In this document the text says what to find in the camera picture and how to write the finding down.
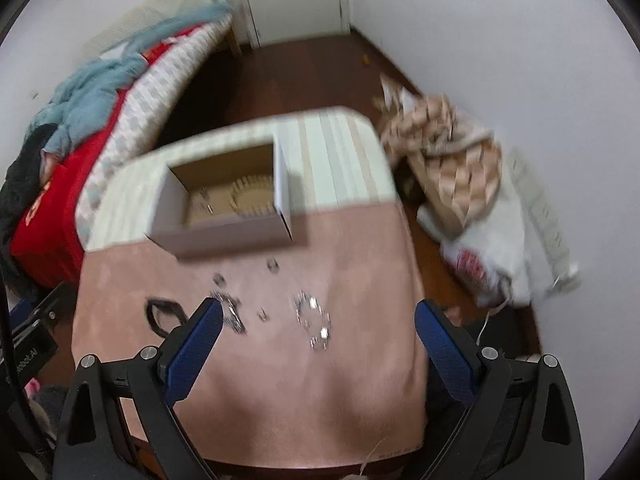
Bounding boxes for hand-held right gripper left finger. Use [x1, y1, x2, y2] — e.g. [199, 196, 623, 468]
[52, 296, 224, 480]

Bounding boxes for wooden bead bracelet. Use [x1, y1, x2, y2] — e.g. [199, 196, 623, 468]
[228, 173, 275, 219]

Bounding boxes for black hair tie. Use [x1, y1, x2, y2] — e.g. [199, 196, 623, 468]
[144, 297, 187, 337]

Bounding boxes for silver chain necklace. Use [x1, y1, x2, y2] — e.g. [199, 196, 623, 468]
[209, 289, 249, 337]

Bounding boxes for pink tablecloth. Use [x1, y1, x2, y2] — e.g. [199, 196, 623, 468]
[71, 199, 432, 472]

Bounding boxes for dark fuzzy cloth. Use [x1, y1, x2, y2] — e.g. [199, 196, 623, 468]
[0, 124, 62, 292]

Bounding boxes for brown patterned cloth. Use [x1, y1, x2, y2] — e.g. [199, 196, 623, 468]
[374, 74, 504, 242]

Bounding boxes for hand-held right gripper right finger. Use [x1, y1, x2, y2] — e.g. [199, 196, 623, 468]
[414, 299, 586, 480]

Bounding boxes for red blanket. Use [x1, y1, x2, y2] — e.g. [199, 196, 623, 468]
[9, 29, 202, 287]

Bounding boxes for white cardboard box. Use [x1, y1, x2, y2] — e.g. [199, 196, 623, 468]
[145, 142, 294, 264]

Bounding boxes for small silver jewelry pieces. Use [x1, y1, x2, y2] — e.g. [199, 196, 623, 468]
[192, 187, 217, 214]

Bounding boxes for silver link bracelet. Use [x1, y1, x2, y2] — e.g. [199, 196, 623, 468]
[292, 289, 334, 351]

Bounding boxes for white cable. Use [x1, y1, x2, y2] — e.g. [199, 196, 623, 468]
[472, 304, 502, 347]

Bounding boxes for cream ribbed bedding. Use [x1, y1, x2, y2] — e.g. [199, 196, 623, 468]
[90, 0, 237, 57]

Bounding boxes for white plastic bag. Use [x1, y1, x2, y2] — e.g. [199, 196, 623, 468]
[416, 159, 582, 309]

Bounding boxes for blue blanket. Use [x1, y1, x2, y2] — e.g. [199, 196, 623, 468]
[27, 2, 234, 157]

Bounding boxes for striped pale cloth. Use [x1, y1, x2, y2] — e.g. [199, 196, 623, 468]
[75, 107, 402, 254]

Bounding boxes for patterned bed mattress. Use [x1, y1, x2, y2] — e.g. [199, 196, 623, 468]
[75, 22, 237, 241]

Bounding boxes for white power strip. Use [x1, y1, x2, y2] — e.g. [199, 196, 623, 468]
[509, 156, 572, 272]

